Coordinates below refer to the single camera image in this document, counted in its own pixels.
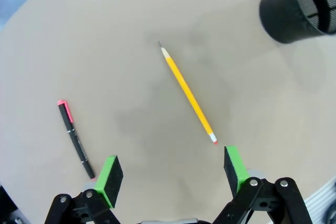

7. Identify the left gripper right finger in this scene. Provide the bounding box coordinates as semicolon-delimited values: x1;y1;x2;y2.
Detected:
212;145;313;224

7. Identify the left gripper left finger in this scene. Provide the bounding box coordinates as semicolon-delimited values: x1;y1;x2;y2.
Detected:
44;155;124;224

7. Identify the black pen with pink cap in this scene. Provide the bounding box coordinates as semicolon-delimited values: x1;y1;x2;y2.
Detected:
57;99;96;180

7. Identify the yellow pencil with eraser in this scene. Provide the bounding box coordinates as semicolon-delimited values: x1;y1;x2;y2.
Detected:
157;40;219;145

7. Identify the black mesh pen holder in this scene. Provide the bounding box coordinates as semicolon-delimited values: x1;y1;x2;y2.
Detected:
258;0;336;45

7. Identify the grey ribbed aluminium rail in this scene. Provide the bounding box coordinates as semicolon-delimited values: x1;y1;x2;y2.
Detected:
304;176;336;224

